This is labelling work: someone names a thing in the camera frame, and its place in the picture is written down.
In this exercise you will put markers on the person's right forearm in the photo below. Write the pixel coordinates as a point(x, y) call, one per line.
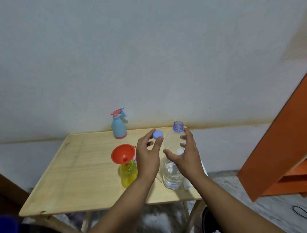
point(223, 208)

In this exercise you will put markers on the red plastic funnel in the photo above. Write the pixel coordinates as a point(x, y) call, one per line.
point(122, 153)

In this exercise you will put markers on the clear plastic water bottle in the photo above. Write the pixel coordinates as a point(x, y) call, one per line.
point(171, 175)

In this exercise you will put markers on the person's right hand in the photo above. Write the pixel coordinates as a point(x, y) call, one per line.
point(190, 160)

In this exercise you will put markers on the person's left thumb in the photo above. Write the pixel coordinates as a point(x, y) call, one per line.
point(158, 144)

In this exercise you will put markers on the dark brown wooden furniture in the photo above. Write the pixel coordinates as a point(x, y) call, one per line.
point(10, 194)

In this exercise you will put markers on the blue and pink spray bottle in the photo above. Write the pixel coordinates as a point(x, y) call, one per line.
point(119, 128)

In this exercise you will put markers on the blue bottle cap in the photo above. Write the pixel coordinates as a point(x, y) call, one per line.
point(158, 134)

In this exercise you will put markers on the person's right thumb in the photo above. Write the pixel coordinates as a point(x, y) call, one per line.
point(170, 154)

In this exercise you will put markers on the yellow plastic bottle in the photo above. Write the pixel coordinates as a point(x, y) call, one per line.
point(128, 176)

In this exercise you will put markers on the person's left hand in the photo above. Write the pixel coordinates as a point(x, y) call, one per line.
point(147, 160)

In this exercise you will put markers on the wooden folding table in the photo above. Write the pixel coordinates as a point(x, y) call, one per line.
point(84, 172)

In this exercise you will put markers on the person's left forearm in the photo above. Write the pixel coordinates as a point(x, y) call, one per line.
point(134, 206)

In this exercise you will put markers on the dark blue cloth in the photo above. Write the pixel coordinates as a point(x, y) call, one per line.
point(8, 224)

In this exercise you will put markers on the orange wooden furniture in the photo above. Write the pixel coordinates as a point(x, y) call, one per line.
point(280, 153)

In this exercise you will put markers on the grey fluffy rug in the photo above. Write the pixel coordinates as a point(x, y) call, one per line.
point(158, 220)

